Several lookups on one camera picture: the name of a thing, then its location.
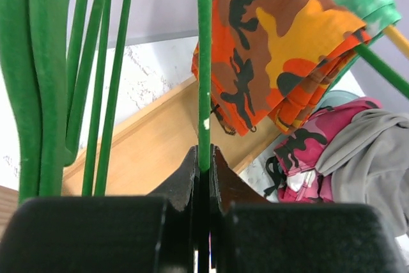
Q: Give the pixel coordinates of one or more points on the orange patterned trousers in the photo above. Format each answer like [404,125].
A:
[276,58]

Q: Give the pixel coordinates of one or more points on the green hanger with orange trousers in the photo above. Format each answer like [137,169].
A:
[389,74]

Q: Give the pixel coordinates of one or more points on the green hanger with pink trousers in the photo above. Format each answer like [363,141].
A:
[92,95]

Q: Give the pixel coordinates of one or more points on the green hanger with black trousers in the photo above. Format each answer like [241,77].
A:
[33,63]

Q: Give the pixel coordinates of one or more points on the yellow hanger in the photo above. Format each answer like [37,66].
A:
[398,39]

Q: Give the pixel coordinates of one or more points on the green hanger with grey trousers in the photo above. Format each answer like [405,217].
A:
[204,8]

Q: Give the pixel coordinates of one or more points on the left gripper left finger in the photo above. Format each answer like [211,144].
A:
[178,187]

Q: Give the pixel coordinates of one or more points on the pink camouflage trousers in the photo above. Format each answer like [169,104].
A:
[292,168]

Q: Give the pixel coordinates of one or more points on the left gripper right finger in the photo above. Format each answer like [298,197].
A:
[226,187]

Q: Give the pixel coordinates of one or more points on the wooden clothes rack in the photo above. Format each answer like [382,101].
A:
[150,145]

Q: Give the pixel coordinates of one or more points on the blue transparent plastic bin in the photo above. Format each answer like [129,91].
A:
[335,98]

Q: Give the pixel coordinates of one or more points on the grey trousers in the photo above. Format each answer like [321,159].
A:
[368,163]

